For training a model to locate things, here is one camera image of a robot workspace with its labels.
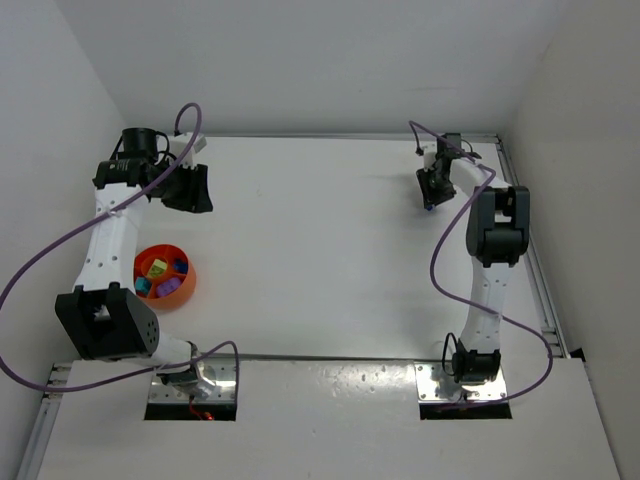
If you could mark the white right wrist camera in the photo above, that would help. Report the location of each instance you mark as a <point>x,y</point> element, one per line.
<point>429,151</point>

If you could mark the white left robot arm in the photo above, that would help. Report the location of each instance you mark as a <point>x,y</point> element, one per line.
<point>104,317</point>

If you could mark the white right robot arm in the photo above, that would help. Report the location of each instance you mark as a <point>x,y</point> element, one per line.
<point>497,236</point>

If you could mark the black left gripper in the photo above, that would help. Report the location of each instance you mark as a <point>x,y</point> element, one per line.
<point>182,182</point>

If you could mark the metal base plate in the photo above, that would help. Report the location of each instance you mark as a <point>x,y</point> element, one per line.
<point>435,387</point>
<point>211,382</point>

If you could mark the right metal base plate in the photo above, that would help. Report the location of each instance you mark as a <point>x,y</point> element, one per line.
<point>435,387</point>

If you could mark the aluminium frame rail right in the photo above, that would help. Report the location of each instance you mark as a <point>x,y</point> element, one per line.
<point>549,320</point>

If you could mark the green lego brick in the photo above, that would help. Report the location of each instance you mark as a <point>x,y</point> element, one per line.
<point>157,268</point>

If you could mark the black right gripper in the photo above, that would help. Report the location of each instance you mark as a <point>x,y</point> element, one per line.
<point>437,182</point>

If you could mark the orange divided round container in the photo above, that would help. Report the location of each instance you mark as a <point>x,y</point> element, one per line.
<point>169,253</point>

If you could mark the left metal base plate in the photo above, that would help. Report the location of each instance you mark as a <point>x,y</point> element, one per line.
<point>211,382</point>

